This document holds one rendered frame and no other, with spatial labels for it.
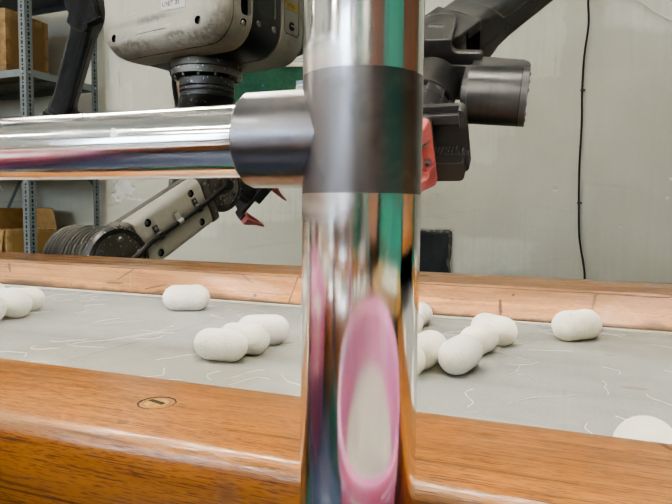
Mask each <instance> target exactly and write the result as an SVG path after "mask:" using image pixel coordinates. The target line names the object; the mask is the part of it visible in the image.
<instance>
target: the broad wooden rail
mask: <svg viewBox="0 0 672 504"><path fill-rule="evenodd" d="M0 283H1V284H9V285H23V286H36V287H50V288H64V289H78V290H92V291H106V292H120V293H134V294H148V295H162V296H163V294H164V292H165V290H166V289H167V288H168V287H170V286H172V285H196V284H197V285H202V286H204V287H205V288H206V289H207V290H208V291H209V294H210V299H218V300H232V301H246V302H260V303H274V304H288V305H301V266H293V265H272V264H251V263H229V262H208V261H187V260H165V259H144V258H123V257H102V256H80V255H59V254H37V253H16V252H0ZM419 302H424V303H426V304H428V305H429V306H430V307H431V309H432V312H433V315H441V316H455V317H469V318H474V317H475V316H477V315H478V314H481V313H490V314H494V315H499V316H505V317H508V318H510V319H511V320H513V321H525V322H539V323H552V319H553V318H554V316H555V315H556V314H557V313H559V312H561V311H566V310H582V309H589V310H592V311H594V312H596V313H597V314H598V315H599V316H600V318H601V320H602V327H608V328H622V329H636V330H650V331H664V332H672V283H655V282H634V281H613V280H592V279H570V278H549V277H528V276H506V275H485V274H464V273H442V272H421V271H419Z"/></svg>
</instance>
